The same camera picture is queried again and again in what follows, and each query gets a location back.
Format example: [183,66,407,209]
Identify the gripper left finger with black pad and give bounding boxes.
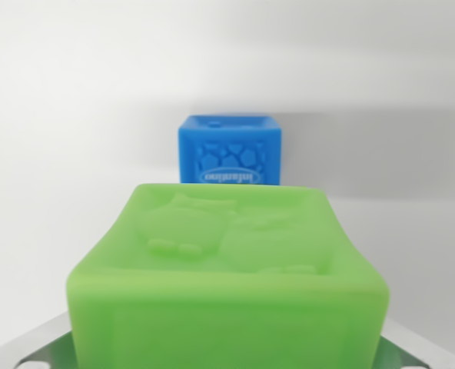
[0,310,77,369]

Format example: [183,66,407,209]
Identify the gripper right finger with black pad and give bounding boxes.
[375,333,443,369]

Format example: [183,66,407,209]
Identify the green embossed soft cube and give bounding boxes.
[65,182,390,369]

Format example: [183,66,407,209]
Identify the blue embossed soft cube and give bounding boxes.
[178,114,283,187]

